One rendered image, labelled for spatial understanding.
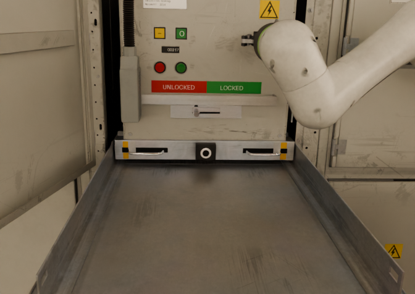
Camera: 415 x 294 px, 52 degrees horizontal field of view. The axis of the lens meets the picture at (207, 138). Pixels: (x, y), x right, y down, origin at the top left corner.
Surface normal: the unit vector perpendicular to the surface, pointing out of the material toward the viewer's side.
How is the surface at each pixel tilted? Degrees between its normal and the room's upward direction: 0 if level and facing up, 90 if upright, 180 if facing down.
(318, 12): 90
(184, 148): 90
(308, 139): 90
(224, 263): 0
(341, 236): 0
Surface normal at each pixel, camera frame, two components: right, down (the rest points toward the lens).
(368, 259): -1.00, -0.01
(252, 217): 0.02, -0.96
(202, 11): 0.05, 0.28
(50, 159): 0.97, 0.09
